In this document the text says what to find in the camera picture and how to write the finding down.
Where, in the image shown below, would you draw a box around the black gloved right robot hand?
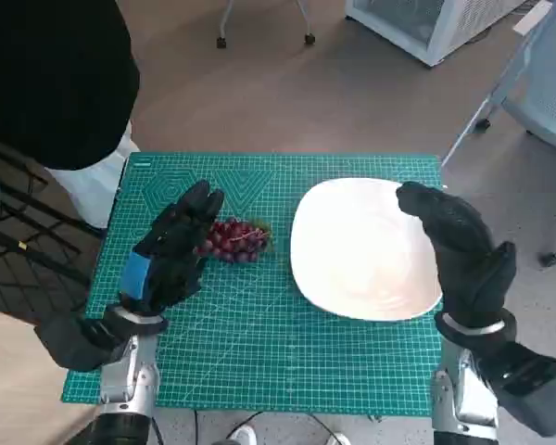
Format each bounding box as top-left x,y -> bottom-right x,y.
395,180 -> 519,329

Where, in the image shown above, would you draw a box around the black wire rack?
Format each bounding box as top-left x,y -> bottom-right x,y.
0,136 -> 106,325

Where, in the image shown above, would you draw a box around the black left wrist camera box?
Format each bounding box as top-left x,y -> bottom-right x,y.
34,314 -> 131,372

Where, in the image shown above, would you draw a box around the red toy grape bunch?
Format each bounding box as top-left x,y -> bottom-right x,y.
195,216 -> 273,265

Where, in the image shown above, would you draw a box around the light wooden desk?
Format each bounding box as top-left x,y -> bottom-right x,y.
0,305 -> 98,445

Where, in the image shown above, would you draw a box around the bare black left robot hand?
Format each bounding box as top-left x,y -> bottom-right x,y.
118,179 -> 226,317

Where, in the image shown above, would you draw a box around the white perforated cabinet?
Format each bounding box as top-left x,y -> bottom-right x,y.
344,0 -> 532,68

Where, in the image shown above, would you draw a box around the chair legs with casters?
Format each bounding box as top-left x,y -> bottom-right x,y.
215,0 -> 317,50

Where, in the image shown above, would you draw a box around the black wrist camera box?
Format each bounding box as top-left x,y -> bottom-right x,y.
34,314 -> 131,372
479,340 -> 556,437

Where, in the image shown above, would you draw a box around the grey mesh chair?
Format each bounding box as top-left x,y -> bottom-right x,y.
440,0 -> 556,268

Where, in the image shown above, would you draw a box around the person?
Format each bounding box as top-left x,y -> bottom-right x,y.
0,0 -> 141,228

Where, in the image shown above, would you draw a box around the white square plate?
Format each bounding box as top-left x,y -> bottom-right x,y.
290,178 -> 444,322

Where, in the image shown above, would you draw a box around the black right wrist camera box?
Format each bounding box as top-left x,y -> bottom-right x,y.
479,340 -> 556,437

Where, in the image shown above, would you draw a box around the green cutting mat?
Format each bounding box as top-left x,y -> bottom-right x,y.
61,151 -> 446,416

